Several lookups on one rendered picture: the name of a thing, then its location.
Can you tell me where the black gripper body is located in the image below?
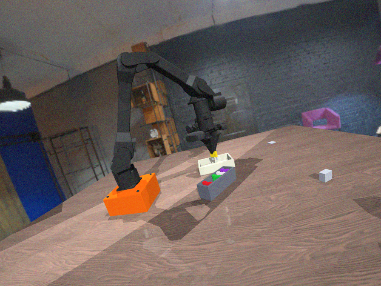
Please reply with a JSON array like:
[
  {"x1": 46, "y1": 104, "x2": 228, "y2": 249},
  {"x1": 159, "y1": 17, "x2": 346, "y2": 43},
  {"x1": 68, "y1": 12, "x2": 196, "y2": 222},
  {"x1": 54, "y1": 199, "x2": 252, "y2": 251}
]
[{"x1": 186, "y1": 112, "x2": 227, "y2": 142}]

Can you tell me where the white square tray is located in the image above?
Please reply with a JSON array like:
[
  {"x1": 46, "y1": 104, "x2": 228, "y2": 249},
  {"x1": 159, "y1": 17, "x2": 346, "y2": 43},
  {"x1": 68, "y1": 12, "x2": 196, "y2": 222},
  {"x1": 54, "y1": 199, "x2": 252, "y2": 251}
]
[{"x1": 198, "y1": 153, "x2": 235, "y2": 175}]

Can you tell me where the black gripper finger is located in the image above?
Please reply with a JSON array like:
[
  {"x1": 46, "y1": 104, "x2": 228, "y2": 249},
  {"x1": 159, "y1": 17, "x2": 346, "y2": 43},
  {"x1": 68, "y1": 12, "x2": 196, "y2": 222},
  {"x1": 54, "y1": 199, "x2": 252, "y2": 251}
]
[
  {"x1": 200, "y1": 136, "x2": 214, "y2": 154},
  {"x1": 210, "y1": 133, "x2": 220, "y2": 152}
]

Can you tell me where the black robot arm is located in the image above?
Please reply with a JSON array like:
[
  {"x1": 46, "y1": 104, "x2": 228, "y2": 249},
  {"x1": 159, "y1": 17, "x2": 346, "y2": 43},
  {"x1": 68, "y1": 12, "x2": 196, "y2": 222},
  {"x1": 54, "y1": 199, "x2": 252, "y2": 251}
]
[{"x1": 111, "y1": 51, "x2": 227, "y2": 192}]

